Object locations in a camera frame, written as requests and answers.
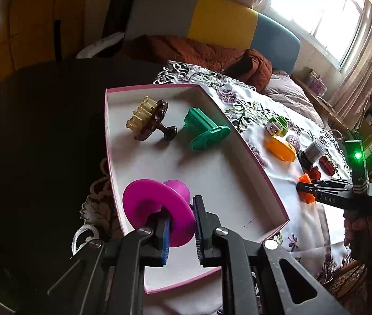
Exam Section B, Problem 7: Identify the orange building block piece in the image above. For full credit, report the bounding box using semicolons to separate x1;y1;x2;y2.
296;174;316;204

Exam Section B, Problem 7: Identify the yellow plastic comb toy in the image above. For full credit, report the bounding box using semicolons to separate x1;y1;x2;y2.
264;137;296;162

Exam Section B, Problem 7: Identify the purple perforated egg case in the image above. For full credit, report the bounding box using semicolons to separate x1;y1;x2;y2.
286;134;300;153

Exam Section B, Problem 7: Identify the magenta plastic funnel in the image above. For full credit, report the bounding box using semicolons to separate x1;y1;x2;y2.
123;179;195;248

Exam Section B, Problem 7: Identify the green night light plug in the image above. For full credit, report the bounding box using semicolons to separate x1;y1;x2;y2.
266;116;289;137

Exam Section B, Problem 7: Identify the green plastic stamp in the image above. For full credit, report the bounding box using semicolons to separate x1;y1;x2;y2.
184;107;231;151

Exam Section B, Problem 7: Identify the brown cream hair claw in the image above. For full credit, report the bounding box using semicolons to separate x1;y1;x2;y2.
126;96;177;141

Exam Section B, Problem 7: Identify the red puzzle piece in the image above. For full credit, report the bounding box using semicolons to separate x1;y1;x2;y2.
308;166;321;181

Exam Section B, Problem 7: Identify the person right hand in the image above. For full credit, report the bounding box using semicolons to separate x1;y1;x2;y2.
343;211;372;246

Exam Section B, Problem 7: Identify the red metallic capsule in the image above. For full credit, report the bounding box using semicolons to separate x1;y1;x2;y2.
318;155;336;176

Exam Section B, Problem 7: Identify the clear jar black base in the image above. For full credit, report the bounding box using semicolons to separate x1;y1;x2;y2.
297;139;326;170

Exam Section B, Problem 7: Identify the floral embroidered tablecloth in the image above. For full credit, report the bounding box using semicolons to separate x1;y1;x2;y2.
70;60;372;315

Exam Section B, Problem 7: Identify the wooden side desk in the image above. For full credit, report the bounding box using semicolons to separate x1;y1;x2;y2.
291;74;349;132

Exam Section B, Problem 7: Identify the purple box on desk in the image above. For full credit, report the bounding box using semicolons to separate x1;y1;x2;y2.
306;70;327;97

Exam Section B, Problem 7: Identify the white pink-edged tray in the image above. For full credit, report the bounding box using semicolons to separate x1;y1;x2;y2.
104;83;291;295

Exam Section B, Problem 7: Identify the pale pink duvet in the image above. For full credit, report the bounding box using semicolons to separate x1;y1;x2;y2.
261;70;324;127

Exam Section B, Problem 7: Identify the pink curtain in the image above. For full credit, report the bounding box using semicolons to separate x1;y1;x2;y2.
330;2;372;129

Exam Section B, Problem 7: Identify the rust quilted jacket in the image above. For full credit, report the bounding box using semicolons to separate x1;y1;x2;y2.
121;35;272;92

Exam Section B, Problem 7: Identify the grey yellow blue sofa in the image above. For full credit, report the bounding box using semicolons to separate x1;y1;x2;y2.
125;0;301;74

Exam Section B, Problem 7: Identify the black rolled mat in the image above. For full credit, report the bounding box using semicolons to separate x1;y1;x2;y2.
102;0;135;38

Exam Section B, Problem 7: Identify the wooden wardrobe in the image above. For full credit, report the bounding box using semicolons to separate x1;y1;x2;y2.
0;0;90;109

